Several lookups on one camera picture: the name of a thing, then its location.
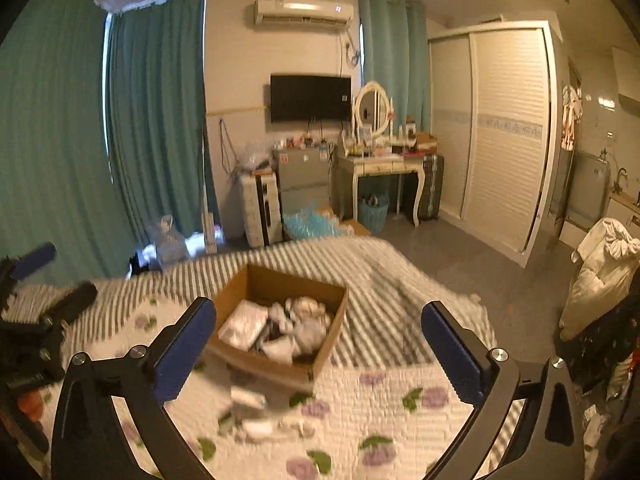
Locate white packaged tissue pack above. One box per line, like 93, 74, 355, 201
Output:
218, 299, 269, 351

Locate white blue sock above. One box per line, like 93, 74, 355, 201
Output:
218, 386, 318, 444

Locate brown cardboard box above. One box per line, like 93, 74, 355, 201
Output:
207, 263, 348, 391

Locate white cloth items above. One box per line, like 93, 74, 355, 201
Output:
256, 297, 333, 365

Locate person left hand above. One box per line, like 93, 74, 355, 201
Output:
17, 390, 44, 422

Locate clear water jug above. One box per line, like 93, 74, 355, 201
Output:
148, 214, 191, 271

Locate white floral quilt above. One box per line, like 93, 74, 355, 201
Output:
34, 299, 532, 480

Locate large blue window curtain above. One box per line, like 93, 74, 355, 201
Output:
1, 0, 213, 286

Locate white stuffed laundry bag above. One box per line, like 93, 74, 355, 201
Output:
559, 218, 639, 341

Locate grey checked bed sheet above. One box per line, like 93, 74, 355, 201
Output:
63, 236, 497, 368

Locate white suitcase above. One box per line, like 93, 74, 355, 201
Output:
238, 172, 283, 248

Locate blue plastic bags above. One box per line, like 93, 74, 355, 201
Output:
283, 206, 355, 240

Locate small silver fridge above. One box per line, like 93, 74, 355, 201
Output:
272, 148, 331, 216

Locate grey washing machine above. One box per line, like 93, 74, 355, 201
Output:
561, 152, 611, 235

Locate dark suitcase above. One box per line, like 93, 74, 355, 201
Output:
419, 154, 445, 220

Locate blue waste basket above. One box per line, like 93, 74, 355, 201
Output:
358, 194, 390, 234

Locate white dressing table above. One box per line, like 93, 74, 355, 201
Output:
335, 154, 426, 226

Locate hanging patterned cloth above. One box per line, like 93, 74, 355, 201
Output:
561, 84, 582, 152

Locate white air conditioner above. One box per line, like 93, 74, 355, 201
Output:
254, 0, 355, 29

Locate oval vanity mirror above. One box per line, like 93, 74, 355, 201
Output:
352, 80, 395, 140

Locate white sliding wardrobe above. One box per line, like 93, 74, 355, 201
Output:
428, 21, 560, 266

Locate white upper cabinets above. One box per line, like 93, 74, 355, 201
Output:
612, 47, 640, 103

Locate narrow blue curtain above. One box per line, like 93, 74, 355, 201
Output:
358, 0, 431, 131

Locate black wall television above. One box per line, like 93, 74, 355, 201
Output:
269, 74, 352, 122

